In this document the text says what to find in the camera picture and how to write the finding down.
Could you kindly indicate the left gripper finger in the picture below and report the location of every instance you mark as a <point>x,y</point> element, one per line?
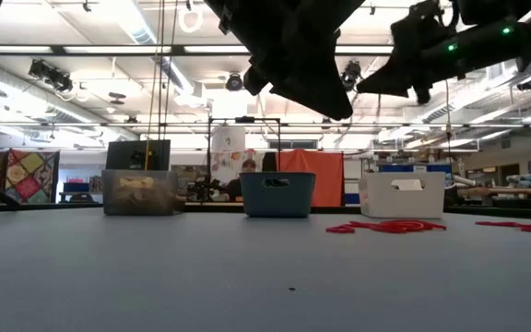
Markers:
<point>321,87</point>

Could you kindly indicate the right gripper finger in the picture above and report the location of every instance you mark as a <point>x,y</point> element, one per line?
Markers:
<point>392,80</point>

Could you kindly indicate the long thin red band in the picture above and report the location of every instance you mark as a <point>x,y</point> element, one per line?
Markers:
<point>394,226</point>

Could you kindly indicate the wide tan rubber band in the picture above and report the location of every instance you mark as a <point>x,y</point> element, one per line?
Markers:
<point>134,183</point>

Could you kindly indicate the black studio light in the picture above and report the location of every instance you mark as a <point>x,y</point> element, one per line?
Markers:
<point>51,76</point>
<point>350,74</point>

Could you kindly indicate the orange cloth panel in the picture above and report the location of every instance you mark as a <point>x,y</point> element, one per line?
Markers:
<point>311,161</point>

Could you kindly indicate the black rectangular stand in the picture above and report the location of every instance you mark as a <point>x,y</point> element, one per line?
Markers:
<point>244,119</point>

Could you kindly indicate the blue board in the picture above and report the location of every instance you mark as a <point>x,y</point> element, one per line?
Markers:
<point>397,168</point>

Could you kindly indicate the person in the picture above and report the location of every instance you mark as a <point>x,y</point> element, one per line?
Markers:
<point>248,165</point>

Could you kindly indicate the teal plastic basket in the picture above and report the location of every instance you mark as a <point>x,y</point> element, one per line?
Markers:
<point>293,198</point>

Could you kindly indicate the floral cloth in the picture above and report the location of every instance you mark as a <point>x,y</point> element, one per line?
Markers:
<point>226,161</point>

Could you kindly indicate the white plastic basket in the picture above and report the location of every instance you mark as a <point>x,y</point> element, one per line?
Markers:
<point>385,205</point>

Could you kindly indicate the small black background machine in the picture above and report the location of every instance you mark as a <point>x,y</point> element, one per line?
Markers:
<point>203,189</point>

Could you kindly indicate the wooden side table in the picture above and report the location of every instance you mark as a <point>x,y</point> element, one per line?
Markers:
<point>510,190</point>

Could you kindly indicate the black monitor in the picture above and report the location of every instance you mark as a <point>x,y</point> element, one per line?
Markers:
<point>132,154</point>

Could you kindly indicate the blue table mat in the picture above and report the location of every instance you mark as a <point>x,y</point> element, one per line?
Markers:
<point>265,286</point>

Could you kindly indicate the grey plastic basket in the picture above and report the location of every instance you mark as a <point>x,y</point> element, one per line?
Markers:
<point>109,203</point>

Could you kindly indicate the blue storage bin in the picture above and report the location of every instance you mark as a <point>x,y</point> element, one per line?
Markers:
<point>75,187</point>

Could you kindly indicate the colourful patchwork quilt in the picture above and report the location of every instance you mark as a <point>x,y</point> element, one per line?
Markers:
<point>32,175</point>

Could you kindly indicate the round black camera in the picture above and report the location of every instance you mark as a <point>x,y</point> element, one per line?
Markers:
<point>234,82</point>

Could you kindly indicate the black dome camera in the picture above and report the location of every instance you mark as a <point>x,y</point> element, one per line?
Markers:
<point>528,84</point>

